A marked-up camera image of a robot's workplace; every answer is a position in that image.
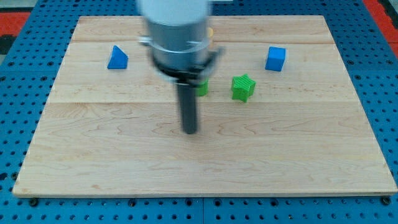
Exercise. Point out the green star block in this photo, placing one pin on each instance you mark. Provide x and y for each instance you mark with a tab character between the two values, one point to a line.
242	87

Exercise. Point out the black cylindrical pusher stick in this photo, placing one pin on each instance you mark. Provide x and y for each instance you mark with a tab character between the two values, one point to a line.
188	107

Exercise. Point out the wooden board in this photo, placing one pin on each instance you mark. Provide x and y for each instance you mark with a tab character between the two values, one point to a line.
116	133

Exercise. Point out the yellow block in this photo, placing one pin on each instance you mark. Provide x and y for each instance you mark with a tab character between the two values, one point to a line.
210	34

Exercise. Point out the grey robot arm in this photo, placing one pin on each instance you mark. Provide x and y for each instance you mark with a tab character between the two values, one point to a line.
180	48

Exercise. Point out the blue cube block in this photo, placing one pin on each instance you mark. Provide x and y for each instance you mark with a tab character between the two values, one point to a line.
275	59

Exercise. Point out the blue triangle block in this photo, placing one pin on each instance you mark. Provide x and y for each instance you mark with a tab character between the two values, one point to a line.
118	59

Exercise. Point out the green circle block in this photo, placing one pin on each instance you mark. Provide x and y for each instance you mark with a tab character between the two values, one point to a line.
202	88

